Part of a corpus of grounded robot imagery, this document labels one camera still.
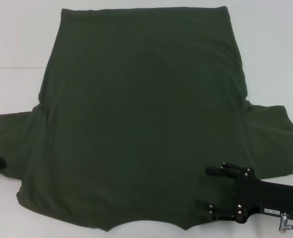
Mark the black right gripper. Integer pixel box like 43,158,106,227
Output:
195,161,293,225

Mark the dark green t-shirt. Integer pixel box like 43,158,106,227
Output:
0,6,293,233

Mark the silver right gripper cable connector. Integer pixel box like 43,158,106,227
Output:
277,215,290,235

